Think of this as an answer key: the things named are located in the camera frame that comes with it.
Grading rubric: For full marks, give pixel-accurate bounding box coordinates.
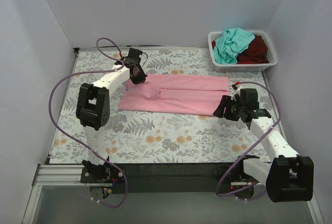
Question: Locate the pink t shirt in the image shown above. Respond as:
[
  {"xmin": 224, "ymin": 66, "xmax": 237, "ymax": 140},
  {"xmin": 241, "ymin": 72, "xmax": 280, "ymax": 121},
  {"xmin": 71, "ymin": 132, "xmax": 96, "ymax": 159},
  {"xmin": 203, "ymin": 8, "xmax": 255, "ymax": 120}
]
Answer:
[{"xmin": 119, "ymin": 74, "xmax": 229, "ymax": 116}]

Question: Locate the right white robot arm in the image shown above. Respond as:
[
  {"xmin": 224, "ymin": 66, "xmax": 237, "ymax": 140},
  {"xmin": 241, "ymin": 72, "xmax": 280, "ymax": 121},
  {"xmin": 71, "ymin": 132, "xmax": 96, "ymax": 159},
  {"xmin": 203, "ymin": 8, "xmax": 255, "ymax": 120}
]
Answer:
[{"xmin": 213, "ymin": 82, "xmax": 314, "ymax": 202}]

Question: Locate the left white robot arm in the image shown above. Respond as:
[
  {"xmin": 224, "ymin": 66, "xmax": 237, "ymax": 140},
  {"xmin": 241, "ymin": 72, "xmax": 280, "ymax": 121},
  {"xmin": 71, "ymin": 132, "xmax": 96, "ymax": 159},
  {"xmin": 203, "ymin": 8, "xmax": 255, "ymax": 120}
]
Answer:
[{"xmin": 76, "ymin": 48, "xmax": 147, "ymax": 183}]

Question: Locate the white plastic basket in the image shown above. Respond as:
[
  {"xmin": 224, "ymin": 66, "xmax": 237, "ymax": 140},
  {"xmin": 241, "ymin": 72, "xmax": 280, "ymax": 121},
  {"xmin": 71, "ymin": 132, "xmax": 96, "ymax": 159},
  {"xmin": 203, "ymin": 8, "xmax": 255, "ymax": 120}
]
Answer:
[{"xmin": 207, "ymin": 30, "xmax": 278, "ymax": 73}]

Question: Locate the dark red t shirt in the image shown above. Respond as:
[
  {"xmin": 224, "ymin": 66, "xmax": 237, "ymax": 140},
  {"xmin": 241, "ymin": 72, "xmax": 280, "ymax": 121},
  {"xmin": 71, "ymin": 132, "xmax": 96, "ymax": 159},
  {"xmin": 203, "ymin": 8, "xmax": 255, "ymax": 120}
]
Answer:
[{"xmin": 212, "ymin": 35, "xmax": 269, "ymax": 64}]

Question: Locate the teal t shirt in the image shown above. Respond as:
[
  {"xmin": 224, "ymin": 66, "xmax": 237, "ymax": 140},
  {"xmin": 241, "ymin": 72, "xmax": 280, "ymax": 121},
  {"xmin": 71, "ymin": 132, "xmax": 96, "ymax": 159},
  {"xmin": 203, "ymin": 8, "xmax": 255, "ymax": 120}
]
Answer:
[{"xmin": 213, "ymin": 28, "xmax": 255, "ymax": 64}]

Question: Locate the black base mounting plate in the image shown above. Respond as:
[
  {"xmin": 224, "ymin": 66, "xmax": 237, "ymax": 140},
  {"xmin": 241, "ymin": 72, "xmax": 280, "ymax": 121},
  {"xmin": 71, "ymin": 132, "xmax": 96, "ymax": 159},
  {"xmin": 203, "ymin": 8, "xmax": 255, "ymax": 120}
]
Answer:
[{"xmin": 80, "ymin": 161, "xmax": 254, "ymax": 199}]

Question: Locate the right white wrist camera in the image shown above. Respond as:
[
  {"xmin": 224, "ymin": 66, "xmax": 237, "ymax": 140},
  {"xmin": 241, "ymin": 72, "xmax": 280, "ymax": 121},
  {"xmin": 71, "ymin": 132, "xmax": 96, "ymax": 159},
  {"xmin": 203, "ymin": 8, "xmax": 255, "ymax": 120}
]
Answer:
[{"xmin": 232, "ymin": 81, "xmax": 242, "ymax": 98}]

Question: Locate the aluminium frame rail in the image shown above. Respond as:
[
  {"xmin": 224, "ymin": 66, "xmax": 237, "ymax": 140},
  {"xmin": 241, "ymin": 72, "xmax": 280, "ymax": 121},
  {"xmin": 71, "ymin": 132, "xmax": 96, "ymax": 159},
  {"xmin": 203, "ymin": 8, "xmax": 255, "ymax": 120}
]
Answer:
[{"xmin": 22, "ymin": 163, "xmax": 84, "ymax": 224}]

